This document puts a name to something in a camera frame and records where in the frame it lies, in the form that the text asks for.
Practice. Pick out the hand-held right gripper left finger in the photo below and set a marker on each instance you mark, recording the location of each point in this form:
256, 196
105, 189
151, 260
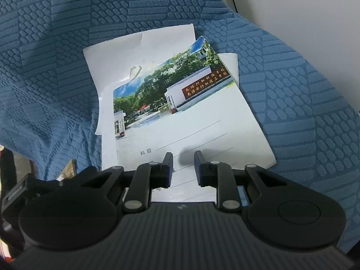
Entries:
168, 171

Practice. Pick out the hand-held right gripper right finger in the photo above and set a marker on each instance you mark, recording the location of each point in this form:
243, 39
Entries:
198, 171

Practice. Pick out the photo cover notebook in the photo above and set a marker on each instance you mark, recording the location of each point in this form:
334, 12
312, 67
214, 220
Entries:
197, 123

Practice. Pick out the tan painting cover book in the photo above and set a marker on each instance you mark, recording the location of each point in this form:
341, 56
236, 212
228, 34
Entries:
68, 170

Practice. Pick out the white paper sheet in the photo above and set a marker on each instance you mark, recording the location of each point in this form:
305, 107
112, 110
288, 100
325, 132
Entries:
108, 146
118, 59

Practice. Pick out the blue textured cloth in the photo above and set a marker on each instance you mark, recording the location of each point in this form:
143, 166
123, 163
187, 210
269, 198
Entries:
281, 104

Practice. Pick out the white cabinet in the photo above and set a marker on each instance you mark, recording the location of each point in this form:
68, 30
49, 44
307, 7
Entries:
281, 0

